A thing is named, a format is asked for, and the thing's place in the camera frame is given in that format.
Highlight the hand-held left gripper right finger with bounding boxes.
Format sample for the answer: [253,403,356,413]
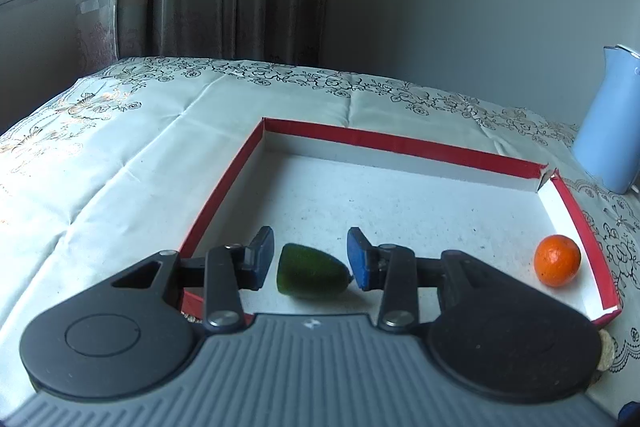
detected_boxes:
[346,227,506,334]

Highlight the green cucumber piece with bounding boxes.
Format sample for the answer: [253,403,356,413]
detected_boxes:
[276,243,353,299]

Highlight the light blue kettle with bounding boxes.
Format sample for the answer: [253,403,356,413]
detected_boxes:
[571,44,640,196]

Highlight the red cardboard box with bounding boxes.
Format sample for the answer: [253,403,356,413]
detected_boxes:
[177,117,623,329]

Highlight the beige round object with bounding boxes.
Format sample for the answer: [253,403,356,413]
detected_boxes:
[596,329,615,373]

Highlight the floral embroidered tablecloth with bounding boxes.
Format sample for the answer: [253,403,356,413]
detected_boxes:
[0,56,640,408]

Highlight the small orange tangerine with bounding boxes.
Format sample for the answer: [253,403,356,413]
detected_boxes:
[534,234,582,288]

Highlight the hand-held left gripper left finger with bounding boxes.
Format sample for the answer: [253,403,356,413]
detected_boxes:
[111,226,276,334]

